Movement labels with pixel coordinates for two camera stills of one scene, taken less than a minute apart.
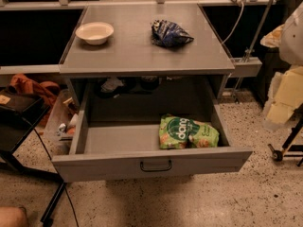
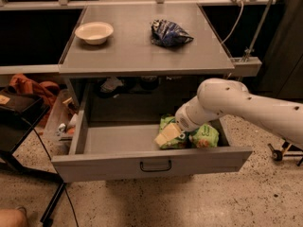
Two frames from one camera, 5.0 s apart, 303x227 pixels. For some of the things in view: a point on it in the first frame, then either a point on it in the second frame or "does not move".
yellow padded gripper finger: (285, 96) -> (188, 116)
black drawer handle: (156, 169) does not move
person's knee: (12, 217) does not move
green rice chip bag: (178, 132) does not move
